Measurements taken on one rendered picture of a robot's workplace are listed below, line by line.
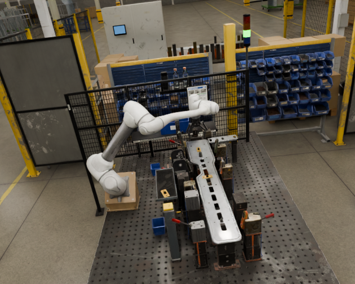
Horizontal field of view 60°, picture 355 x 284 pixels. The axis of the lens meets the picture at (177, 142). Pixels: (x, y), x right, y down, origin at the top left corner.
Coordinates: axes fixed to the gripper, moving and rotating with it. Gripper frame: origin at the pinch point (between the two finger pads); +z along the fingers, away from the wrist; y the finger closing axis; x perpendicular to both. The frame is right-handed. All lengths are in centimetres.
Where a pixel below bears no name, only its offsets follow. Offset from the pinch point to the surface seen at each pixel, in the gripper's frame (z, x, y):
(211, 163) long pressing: 13.1, -26.9, 7.3
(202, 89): -27, 54, 15
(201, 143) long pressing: 13.0, 10.4, 4.5
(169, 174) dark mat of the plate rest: -3, -60, -30
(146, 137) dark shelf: 10, 35, -49
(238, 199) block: 10, -84, 16
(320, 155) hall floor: 113, 111, 187
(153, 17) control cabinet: -52, 635, -18
